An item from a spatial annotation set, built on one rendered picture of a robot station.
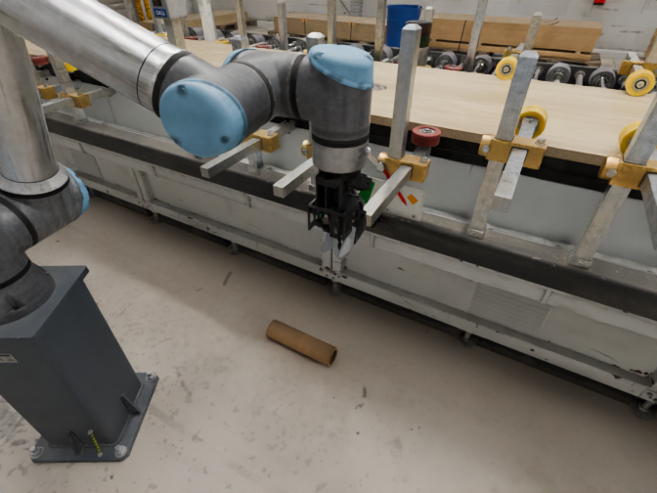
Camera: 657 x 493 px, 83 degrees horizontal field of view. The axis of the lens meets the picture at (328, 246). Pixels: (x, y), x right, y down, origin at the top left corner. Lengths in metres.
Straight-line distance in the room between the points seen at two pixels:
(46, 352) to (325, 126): 0.92
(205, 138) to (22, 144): 0.65
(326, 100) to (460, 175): 0.77
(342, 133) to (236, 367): 1.22
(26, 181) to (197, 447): 0.95
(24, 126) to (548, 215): 1.34
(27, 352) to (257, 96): 0.91
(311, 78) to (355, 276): 1.22
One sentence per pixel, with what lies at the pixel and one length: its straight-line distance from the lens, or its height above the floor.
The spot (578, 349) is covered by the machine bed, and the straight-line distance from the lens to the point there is 1.65.
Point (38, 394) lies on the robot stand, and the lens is 1.37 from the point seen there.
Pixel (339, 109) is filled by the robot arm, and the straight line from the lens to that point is 0.54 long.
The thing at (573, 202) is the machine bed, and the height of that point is 0.75.
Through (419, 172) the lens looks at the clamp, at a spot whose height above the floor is 0.85.
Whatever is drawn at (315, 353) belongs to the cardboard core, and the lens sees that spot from 1.52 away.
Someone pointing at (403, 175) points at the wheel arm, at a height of 0.86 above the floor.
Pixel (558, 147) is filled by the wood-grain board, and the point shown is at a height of 0.90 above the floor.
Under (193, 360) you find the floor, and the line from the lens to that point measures 1.67.
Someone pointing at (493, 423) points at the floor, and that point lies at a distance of 1.56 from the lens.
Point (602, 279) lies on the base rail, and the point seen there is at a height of 0.70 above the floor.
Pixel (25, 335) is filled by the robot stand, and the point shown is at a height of 0.60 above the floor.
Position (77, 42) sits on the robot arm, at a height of 1.22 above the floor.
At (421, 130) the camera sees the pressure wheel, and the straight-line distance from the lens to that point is 1.14.
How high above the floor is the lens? 1.30
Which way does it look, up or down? 38 degrees down
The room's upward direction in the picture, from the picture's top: straight up
